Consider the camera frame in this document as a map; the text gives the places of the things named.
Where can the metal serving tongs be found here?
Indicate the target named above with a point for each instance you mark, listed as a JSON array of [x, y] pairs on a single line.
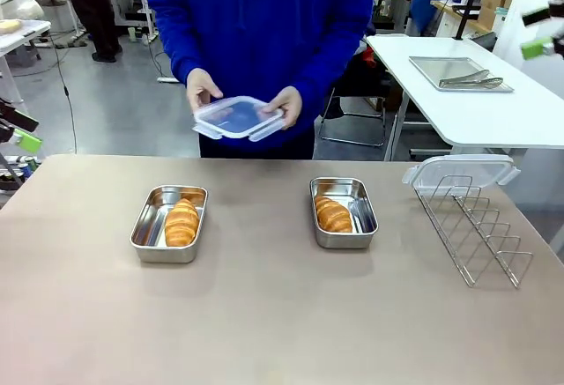
[[471, 80]]

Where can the rectangular steel container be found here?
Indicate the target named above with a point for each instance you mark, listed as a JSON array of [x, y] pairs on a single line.
[[150, 244], [365, 226]]

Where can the group of drink cans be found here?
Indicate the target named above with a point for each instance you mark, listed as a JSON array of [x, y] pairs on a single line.
[[22, 169]]

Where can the white desk with objects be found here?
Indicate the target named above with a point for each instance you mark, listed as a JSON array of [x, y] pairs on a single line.
[[26, 32]]

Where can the black chair metal frame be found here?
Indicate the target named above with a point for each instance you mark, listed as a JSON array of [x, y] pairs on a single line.
[[352, 103]]

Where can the metal baking tray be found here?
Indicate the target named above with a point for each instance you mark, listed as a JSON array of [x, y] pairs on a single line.
[[440, 70]]

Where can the person's left hand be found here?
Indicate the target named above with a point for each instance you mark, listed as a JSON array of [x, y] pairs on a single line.
[[288, 107]]

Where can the background person dark clothes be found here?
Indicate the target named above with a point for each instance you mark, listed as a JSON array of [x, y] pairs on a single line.
[[90, 10]]

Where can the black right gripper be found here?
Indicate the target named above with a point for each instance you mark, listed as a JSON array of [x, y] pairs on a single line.
[[558, 24]]

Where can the person's right hand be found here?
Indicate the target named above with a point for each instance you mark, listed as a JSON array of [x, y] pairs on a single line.
[[200, 85]]

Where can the white power strip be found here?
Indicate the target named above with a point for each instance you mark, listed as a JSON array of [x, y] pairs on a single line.
[[168, 80]]

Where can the pale cup on floor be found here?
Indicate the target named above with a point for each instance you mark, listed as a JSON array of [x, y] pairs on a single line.
[[132, 34]]

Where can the person in blue hoodie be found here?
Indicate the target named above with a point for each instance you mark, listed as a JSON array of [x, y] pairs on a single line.
[[260, 28]]

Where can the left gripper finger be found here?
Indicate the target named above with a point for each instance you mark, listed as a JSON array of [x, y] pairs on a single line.
[[27, 142], [20, 117]]

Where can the person's left forearm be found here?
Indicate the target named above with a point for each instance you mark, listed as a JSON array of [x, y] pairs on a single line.
[[326, 63]]

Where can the cardboard box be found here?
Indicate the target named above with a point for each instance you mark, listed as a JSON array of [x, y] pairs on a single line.
[[493, 6]]

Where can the golden croissant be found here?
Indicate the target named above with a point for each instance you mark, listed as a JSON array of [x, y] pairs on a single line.
[[332, 217], [180, 224]]

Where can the person's right forearm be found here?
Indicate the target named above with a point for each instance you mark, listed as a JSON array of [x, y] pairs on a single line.
[[176, 41]]

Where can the white rounded appliance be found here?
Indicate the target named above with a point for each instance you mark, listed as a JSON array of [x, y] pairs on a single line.
[[20, 6]]

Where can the clear plastic clip lid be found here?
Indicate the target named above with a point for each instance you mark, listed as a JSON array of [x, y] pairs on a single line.
[[238, 118], [462, 167]]

